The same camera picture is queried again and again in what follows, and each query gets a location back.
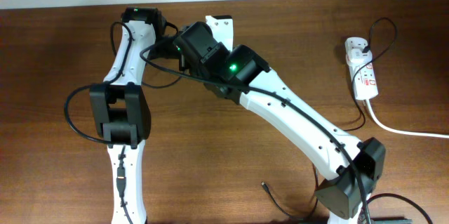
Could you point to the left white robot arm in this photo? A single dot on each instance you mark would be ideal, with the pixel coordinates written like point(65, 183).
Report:
point(121, 114)

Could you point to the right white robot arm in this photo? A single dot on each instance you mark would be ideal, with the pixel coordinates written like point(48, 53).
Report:
point(350, 167)

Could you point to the white USB charger plug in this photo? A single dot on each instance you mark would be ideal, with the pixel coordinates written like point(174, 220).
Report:
point(356, 57)

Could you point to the white power strip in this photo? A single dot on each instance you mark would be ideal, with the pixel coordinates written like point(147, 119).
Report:
point(365, 85)

